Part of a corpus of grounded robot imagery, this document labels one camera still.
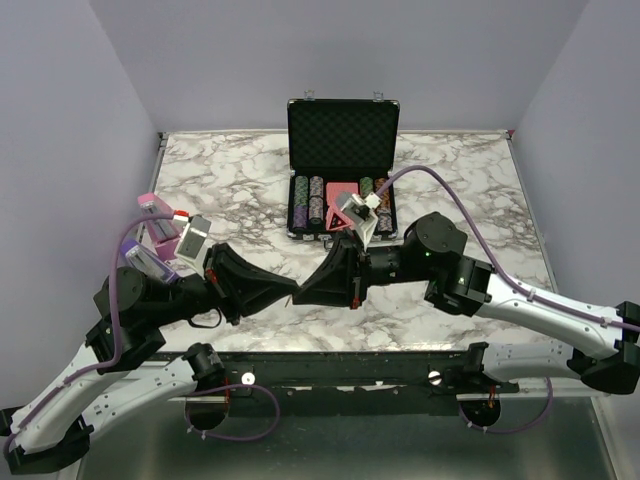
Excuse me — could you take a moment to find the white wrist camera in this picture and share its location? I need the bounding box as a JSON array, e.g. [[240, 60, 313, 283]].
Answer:
[[336, 192, 381, 249], [175, 215, 211, 277]]

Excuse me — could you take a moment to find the grey poker chip stack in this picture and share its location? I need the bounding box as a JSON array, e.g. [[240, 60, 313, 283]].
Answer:
[[308, 176, 324, 225]]

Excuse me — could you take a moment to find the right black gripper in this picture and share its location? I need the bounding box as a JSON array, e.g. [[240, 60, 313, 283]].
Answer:
[[296, 225, 435, 307]]

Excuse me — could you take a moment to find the green poker chip stack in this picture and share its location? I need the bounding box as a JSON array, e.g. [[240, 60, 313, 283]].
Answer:
[[293, 176, 309, 208]]

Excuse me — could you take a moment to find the purple cable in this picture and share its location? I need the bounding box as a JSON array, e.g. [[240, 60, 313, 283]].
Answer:
[[374, 166, 640, 436], [2, 210, 281, 454]]

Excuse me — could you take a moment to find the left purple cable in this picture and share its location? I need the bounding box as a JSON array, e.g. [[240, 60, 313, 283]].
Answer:
[[2, 210, 281, 454]]

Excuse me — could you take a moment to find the purple poker chip stack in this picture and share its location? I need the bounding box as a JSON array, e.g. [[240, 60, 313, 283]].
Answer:
[[292, 205, 308, 230]]

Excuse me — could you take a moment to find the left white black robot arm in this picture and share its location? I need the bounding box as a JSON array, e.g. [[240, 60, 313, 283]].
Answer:
[[1, 243, 298, 475]]

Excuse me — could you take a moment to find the aluminium extrusion frame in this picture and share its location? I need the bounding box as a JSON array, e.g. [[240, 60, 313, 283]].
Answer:
[[57, 342, 598, 479]]

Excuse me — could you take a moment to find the black poker chip case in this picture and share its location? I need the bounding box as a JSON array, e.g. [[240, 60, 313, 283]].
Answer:
[[286, 92, 400, 241]]

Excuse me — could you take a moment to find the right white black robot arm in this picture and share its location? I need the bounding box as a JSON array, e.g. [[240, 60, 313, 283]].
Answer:
[[293, 212, 639, 395]]

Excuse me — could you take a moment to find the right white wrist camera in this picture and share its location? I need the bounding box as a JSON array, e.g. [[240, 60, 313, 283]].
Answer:
[[336, 192, 381, 249]]

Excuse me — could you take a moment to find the black triangle dealer button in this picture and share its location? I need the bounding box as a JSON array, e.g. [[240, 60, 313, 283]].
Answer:
[[327, 213, 348, 231]]

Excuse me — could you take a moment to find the purple metronome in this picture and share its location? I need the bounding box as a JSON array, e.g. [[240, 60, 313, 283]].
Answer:
[[119, 239, 179, 284]]

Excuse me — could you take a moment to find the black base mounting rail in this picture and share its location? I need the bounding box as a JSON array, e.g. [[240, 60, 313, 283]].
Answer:
[[164, 349, 526, 419]]

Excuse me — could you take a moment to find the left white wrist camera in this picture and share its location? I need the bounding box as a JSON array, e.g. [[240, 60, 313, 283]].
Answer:
[[175, 215, 211, 277]]

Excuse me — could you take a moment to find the orange poker chip stack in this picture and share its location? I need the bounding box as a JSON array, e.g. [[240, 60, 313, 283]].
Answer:
[[376, 190, 393, 232]]

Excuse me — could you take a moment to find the pink playing card deck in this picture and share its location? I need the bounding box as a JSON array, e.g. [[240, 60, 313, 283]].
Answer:
[[325, 182, 359, 231]]

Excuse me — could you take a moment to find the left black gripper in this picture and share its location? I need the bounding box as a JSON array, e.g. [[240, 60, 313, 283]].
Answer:
[[152, 244, 302, 328]]

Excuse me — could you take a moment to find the pink metronome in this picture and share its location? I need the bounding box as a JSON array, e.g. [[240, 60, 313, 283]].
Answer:
[[137, 193, 181, 261]]

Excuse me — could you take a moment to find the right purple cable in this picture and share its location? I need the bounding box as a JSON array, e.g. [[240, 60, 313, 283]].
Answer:
[[374, 166, 640, 436]]

